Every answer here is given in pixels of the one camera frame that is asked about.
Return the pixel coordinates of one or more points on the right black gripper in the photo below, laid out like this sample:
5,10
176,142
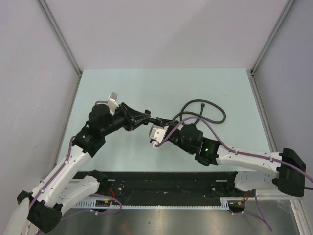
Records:
166,122

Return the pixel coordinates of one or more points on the left aluminium corner post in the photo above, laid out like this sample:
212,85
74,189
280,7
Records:
59,35

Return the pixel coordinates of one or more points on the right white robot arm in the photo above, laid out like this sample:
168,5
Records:
284,170

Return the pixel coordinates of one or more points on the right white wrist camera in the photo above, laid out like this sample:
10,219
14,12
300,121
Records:
157,135

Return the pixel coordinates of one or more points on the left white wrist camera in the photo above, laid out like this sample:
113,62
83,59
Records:
111,102

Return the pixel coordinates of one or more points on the right aluminium corner post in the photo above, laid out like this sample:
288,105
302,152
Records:
273,34

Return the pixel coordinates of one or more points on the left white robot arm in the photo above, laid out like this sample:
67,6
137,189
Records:
50,200

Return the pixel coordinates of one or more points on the aluminium corner post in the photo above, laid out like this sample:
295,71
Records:
59,35
273,34

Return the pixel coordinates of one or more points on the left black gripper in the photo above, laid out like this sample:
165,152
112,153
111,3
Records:
134,119

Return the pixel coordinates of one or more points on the white slotted cable duct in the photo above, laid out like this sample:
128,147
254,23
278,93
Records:
185,204

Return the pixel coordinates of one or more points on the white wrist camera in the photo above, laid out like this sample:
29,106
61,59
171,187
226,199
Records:
157,135
111,102

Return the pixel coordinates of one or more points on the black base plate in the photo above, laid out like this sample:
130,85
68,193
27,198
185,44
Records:
161,186

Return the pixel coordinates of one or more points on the black T-shaped connector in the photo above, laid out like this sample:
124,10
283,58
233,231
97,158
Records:
149,119

